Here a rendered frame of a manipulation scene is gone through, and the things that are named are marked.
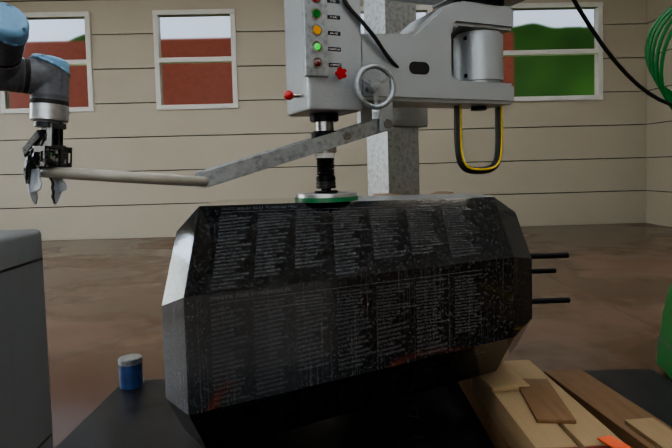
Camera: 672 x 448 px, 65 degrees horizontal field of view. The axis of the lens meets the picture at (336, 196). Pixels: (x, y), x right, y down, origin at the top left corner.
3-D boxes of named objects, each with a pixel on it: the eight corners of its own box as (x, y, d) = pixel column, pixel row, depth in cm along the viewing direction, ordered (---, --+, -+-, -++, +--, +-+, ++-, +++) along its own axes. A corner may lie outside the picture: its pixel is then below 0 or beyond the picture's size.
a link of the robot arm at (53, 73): (23, 55, 137) (65, 62, 144) (22, 104, 138) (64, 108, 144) (31, 50, 130) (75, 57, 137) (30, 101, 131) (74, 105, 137)
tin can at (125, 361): (144, 380, 241) (143, 352, 240) (141, 389, 231) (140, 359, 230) (121, 382, 239) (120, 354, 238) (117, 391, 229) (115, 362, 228)
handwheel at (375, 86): (383, 112, 184) (382, 69, 183) (398, 109, 175) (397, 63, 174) (344, 112, 178) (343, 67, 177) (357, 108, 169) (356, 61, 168)
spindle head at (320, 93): (376, 125, 203) (373, 6, 201) (405, 119, 183) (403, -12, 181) (286, 124, 189) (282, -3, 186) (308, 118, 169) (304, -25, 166)
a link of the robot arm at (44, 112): (23, 103, 137) (61, 108, 144) (23, 122, 137) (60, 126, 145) (40, 101, 131) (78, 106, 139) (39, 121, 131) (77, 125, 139)
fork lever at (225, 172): (373, 132, 201) (369, 119, 200) (399, 128, 183) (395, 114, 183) (196, 187, 176) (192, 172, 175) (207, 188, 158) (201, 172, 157)
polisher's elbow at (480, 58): (443, 88, 212) (442, 38, 211) (480, 89, 221) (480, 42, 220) (474, 80, 195) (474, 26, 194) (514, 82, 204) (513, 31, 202)
